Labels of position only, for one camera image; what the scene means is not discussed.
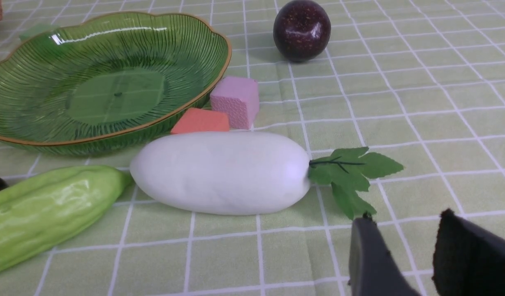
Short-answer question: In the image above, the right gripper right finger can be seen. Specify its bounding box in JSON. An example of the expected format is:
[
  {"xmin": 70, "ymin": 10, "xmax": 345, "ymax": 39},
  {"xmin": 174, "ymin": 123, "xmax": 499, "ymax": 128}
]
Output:
[{"xmin": 432, "ymin": 209, "xmax": 505, "ymax": 296}]

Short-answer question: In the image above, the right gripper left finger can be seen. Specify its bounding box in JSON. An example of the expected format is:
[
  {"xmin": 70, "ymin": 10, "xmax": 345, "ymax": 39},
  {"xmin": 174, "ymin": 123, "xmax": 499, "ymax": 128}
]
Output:
[{"xmin": 348, "ymin": 214, "xmax": 419, "ymax": 296}]

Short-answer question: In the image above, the white radish with leaves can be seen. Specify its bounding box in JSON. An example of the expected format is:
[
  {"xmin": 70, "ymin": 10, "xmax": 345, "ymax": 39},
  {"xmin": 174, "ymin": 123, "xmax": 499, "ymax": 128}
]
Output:
[{"xmin": 129, "ymin": 132, "xmax": 404, "ymax": 220}]

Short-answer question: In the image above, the light green bitter gourd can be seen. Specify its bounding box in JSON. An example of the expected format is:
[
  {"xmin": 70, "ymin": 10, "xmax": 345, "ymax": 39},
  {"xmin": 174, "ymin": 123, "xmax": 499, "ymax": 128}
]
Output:
[{"xmin": 0, "ymin": 165, "xmax": 133, "ymax": 272}]

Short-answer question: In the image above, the green checkered tablecloth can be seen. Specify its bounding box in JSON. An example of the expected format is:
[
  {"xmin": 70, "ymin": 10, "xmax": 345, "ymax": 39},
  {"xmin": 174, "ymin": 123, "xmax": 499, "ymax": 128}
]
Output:
[{"xmin": 0, "ymin": 0, "xmax": 505, "ymax": 296}]

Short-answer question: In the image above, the pink foam cube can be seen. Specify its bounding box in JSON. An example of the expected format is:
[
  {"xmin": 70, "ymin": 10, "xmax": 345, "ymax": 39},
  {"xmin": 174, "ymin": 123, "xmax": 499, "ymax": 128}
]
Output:
[{"xmin": 211, "ymin": 76, "xmax": 259, "ymax": 130}]

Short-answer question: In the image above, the orange foam block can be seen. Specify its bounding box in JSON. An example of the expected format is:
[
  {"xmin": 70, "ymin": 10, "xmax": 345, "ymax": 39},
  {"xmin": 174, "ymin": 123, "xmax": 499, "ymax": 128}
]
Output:
[{"xmin": 170, "ymin": 108, "xmax": 230, "ymax": 134}]

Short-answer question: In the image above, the dark purple plum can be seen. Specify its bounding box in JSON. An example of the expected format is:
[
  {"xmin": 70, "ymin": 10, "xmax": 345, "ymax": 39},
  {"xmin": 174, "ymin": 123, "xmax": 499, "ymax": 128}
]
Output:
[{"xmin": 273, "ymin": 0, "xmax": 331, "ymax": 62}]

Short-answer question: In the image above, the green glass leaf plate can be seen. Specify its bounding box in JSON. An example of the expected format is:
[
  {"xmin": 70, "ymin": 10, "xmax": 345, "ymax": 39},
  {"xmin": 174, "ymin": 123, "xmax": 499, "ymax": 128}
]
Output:
[{"xmin": 0, "ymin": 12, "xmax": 232, "ymax": 156}]

